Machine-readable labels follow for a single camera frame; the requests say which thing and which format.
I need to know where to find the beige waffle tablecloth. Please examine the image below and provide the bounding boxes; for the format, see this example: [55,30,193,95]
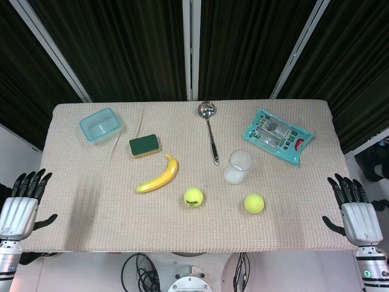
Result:
[22,101,360,254]

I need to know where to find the black cable bundle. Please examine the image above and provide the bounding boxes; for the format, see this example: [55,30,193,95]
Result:
[121,252,164,292]
[233,252,253,292]

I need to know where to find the yellow tennis ball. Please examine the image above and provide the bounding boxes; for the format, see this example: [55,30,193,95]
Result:
[243,193,266,215]
[183,187,205,209]

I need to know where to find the teal cleaning cloth package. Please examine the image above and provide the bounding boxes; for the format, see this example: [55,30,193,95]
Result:
[242,108,317,167]

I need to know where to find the black equipment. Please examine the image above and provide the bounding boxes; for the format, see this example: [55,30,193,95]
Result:
[354,130,389,183]

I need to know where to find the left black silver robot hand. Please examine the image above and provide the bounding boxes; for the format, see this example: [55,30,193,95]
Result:
[0,169,58,243]

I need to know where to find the yellow banana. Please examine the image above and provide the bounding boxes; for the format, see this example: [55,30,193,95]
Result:
[136,153,180,194]

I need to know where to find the green yellow sponge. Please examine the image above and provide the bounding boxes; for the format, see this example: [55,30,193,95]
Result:
[129,133,163,160]

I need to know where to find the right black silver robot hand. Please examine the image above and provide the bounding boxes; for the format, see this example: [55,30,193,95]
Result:
[322,173,384,246]

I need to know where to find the grey round robot base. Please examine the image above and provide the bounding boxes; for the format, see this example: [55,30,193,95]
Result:
[167,263,220,292]

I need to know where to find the dark pleated curtain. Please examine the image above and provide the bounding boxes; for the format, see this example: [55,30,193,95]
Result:
[0,0,389,155]

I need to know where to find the steel ladle with black handle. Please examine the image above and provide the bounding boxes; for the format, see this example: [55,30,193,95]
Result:
[198,100,221,167]

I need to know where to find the clear box with blue rim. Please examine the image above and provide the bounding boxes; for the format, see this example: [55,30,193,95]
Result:
[79,107,123,144]

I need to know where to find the clear plastic cup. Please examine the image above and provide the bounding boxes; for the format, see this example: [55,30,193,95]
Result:
[223,149,254,186]

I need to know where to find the white window frame post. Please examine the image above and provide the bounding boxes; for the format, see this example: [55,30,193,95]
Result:
[181,0,201,102]
[269,0,331,100]
[12,0,92,103]

